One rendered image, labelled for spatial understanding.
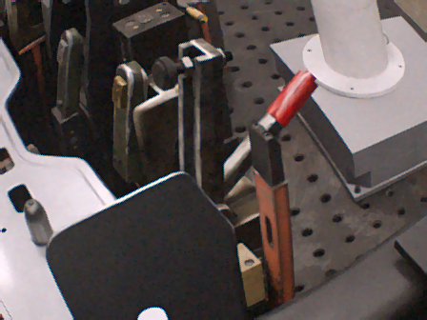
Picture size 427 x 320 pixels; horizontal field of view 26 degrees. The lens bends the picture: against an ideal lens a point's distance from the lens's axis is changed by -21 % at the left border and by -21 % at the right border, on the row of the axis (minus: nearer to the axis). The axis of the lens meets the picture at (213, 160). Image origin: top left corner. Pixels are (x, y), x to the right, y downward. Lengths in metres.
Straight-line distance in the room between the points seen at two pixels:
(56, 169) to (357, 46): 0.55
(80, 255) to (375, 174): 0.95
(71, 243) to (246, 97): 1.15
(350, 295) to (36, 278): 0.83
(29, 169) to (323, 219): 0.48
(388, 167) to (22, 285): 0.68
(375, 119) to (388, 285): 1.28
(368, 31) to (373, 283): 1.30
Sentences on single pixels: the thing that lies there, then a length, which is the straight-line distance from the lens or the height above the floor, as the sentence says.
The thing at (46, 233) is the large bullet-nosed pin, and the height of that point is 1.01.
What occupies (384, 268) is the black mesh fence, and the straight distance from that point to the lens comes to 0.19.
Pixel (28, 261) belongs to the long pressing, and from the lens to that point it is 1.03.
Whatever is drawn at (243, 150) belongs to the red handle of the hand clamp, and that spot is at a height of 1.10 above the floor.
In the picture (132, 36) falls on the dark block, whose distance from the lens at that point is 1.09.
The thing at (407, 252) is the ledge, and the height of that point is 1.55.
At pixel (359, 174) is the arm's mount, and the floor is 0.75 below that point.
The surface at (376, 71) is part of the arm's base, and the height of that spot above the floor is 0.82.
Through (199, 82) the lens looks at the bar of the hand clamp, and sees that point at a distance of 0.86.
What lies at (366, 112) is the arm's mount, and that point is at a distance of 1.47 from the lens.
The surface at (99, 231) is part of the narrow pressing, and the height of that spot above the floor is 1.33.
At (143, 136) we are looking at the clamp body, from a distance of 1.08.
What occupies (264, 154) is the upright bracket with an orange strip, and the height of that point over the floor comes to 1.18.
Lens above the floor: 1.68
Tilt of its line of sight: 39 degrees down
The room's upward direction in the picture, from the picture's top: 10 degrees counter-clockwise
